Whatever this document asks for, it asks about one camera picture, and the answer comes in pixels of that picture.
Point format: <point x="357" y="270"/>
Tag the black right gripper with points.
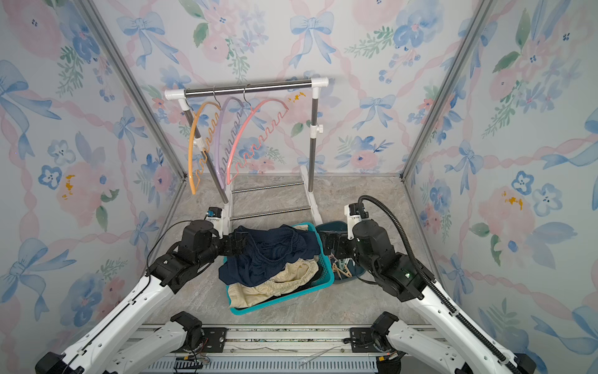
<point x="332" y="242"/>

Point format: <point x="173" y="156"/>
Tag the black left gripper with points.
<point x="236" y="241"/>

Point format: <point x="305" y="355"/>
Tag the orange clothespin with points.
<point x="344" y="272"/>

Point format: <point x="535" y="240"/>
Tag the navy blue shorts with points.
<point x="266" y="253"/>

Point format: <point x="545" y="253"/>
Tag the beige shorts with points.
<point x="290" y="279"/>

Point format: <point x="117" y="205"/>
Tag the pink clothes hanger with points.
<point x="233" y="167"/>

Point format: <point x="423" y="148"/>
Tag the lilac clothes hanger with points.
<point x="227" y="127"/>

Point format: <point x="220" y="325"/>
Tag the orange clothes hanger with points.
<point x="198" y="159"/>

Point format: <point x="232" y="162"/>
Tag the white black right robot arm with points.
<point x="464" y="347"/>

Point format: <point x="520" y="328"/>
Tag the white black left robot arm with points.
<point x="103" y="349"/>

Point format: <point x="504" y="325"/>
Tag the dark teal plastic bin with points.
<point x="340" y="226"/>

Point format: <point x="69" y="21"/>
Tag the teal perforated plastic basket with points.
<point x="322" y="280"/>

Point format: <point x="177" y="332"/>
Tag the white metal clothes rack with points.
<point x="291" y="91"/>

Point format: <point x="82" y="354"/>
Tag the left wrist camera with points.
<point x="218" y="218"/>

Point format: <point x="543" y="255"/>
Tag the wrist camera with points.
<point x="355" y="213"/>
<point x="218" y="218"/>

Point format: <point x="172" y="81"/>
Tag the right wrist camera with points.
<point x="355" y="213"/>

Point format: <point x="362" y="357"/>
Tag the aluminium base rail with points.
<point x="289" y="349"/>

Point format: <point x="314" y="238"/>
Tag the silver aluminium corner post left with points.
<point x="99" y="29"/>

